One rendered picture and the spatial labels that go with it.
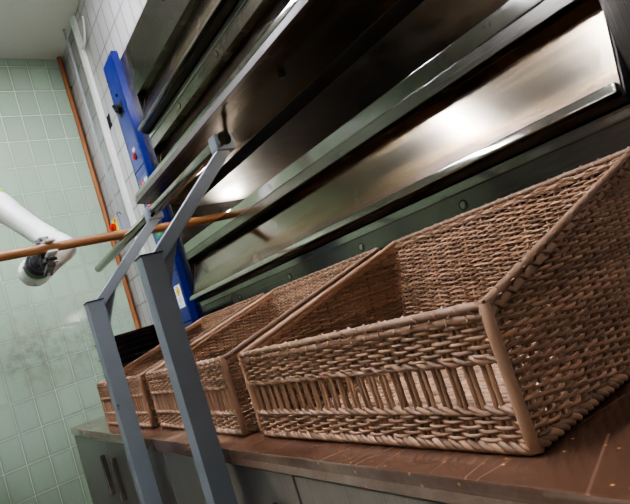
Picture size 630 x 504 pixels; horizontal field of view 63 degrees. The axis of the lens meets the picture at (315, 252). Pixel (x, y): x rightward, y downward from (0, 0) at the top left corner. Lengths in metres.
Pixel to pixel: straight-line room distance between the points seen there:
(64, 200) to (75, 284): 0.48
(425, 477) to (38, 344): 2.62
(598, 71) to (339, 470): 0.72
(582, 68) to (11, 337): 2.72
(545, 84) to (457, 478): 0.70
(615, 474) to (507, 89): 0.75
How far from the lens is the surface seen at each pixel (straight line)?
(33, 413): 3.02
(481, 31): 1.10
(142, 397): 1.59
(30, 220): 2.24
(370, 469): 0.65
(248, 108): 1.60
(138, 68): 2.49
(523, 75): 1.06
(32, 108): 3.42
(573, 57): 1.01
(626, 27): 0.98
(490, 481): 0.53
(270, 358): 0.85
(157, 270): 0.97
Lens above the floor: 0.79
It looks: 5 degrees up
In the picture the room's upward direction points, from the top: 18 degrees counter-clockwise
